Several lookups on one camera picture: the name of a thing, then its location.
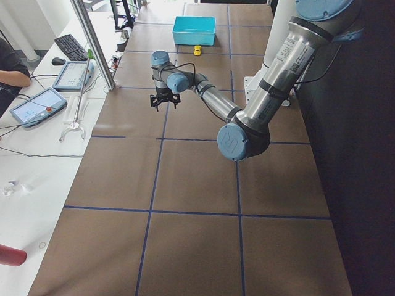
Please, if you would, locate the lower teach pendant tablet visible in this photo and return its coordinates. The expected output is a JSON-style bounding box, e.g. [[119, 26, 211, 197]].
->
[[10, 87, 67, 128]]

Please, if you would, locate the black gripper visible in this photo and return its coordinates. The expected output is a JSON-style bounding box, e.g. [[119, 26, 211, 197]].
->
[[155, 88, 178, 112]]

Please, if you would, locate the light blue plastic bin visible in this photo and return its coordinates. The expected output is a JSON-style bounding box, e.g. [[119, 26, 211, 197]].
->
[[172, 16, 217, 46]]

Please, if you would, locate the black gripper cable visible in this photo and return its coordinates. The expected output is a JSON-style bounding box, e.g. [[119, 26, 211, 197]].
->
[[151, 62, 235, 124]]

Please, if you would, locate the teach pendant tablet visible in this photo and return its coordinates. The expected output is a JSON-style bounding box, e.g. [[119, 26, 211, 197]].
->
[[10, 87, 67, 128], [52, 61, 86, 92]]

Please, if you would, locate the red fire extinguisher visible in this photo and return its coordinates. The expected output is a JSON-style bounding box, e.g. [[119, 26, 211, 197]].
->
[[0, 245, 27, 266]]

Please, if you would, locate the yellow beetle toy car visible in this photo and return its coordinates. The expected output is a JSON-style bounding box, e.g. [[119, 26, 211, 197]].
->
[[194, 45, 202, 56]]

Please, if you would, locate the seated person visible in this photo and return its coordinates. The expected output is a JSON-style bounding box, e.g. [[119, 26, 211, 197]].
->
[[1, 38, 30, 116]]

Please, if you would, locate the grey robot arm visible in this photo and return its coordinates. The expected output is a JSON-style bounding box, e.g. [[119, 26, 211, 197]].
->
[[150, 1, 363, 161]]

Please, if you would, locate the black computer mouse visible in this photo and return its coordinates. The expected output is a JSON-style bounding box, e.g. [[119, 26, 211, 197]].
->
[[51, 57, 66, 66]]

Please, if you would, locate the black keyboard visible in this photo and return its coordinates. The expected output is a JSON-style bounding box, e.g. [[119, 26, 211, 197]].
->
[[54, 34, 88, 61]]

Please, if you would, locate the aluminium frame post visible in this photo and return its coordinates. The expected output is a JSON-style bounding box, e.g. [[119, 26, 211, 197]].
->
[[70, 0, 115, 91]]

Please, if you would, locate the green handled reacher grabber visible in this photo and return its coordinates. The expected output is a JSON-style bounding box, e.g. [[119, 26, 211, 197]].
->
[[59, 49, 93, 142]]

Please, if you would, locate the upper teach pendant tablet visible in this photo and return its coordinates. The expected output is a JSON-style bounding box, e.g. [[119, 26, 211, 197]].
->
[[52, 61, 86, 92]]

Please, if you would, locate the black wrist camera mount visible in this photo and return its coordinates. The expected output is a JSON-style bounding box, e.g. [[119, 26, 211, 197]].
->
[[150, 94, 181, 109]]

